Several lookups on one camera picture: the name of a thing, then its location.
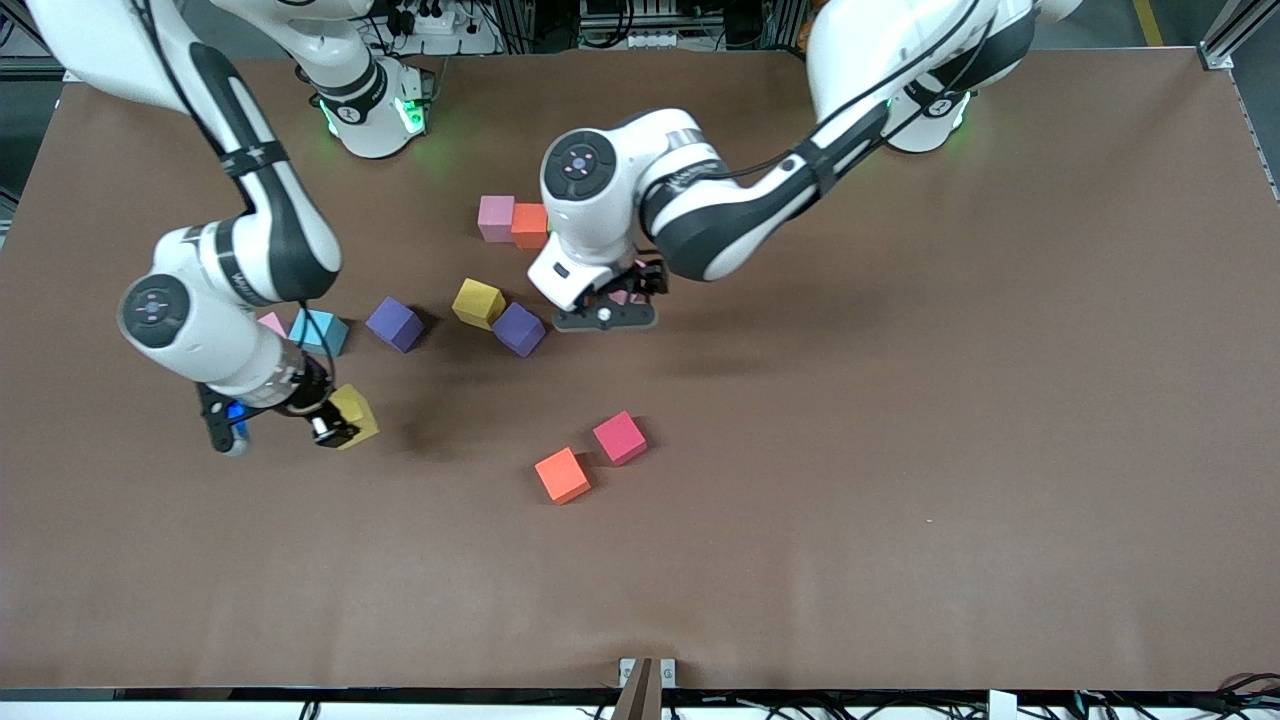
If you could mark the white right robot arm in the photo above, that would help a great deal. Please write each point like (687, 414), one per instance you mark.
(220, 350)

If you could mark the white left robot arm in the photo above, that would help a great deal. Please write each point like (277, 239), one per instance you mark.
(860, 50)

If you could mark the white metal bracket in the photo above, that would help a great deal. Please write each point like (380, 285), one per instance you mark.
(628, 668)

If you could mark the purple foam cube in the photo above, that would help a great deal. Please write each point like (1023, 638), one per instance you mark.
(518, 328)
(393, 322)

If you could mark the aluminium frame profile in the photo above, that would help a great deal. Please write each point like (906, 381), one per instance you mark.
(1235, 28)
(78, 72)

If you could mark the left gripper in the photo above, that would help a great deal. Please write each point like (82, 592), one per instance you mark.
(646, 277)

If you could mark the crimson foam cube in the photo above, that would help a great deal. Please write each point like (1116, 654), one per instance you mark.
(620, 437)

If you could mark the yellow foam cube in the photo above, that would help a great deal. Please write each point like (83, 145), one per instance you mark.
(478, 303)
(360, 410)

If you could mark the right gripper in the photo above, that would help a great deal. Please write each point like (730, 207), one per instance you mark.
(311, 409)

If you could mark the aluminium frame post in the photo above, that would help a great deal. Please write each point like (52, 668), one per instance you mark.
(640, 700)

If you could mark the table cover sheet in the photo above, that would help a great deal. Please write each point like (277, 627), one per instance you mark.
(800, 560)

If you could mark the white power strip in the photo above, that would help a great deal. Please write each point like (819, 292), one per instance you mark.
(640, 42)
(440, 25)

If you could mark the white label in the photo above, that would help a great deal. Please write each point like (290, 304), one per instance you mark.
(1002, 705)

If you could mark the blue foam cube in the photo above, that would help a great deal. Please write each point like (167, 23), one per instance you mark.
(325, 332)

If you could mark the orange foam cube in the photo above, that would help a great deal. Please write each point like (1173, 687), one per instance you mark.
(561, 474)
(530, 225)

